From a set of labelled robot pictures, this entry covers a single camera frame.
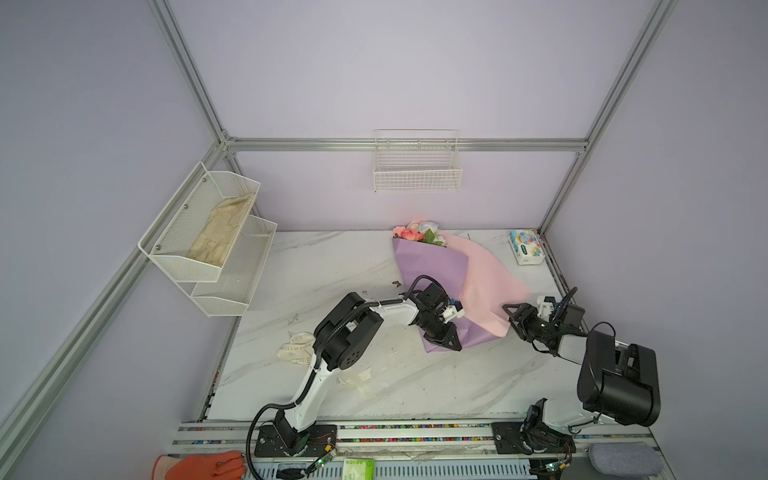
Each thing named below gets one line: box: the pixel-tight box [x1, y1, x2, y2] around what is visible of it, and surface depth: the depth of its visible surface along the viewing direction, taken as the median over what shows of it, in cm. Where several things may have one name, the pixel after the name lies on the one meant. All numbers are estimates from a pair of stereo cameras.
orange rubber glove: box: [152, 451, 247, 480], surface depth 70 cm
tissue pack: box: [508, 229, 546, 266], surface depth 112 cm
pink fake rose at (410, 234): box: [393, 226, 425, 241], surface depth 113 cm
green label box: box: [342, 459, 375, 480], surface depth 69 cm
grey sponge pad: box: [588, 442, 663, 478], surface depth 70 cm
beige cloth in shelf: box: [187, 193, 254, 266], surface depth 81 cm
